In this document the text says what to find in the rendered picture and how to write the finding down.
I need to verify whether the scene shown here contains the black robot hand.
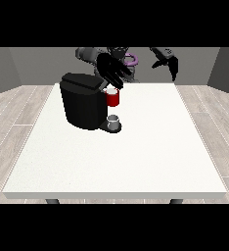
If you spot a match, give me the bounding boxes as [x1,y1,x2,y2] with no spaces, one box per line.
[151,54,180,82]
[96,52,132,90]

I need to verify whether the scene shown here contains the grey coffee machine lid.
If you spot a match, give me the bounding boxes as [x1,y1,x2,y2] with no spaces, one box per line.
[61,73,107,92]

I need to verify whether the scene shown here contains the black coffee machine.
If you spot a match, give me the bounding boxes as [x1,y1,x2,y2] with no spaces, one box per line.
[59,72,122,133]

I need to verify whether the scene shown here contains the red pod holder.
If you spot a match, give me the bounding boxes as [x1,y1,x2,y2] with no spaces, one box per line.
[105,88,120,108]

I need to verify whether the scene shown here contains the small grey cup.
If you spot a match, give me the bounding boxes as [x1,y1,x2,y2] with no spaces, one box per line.
[107,114,120,130]

